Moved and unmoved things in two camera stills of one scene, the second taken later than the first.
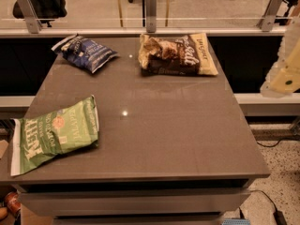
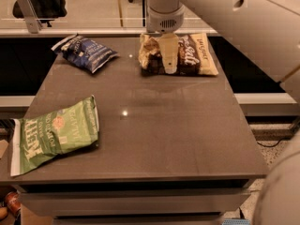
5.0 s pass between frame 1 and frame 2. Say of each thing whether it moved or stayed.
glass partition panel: stayed
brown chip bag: stayed
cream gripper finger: moved
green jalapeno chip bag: stayed
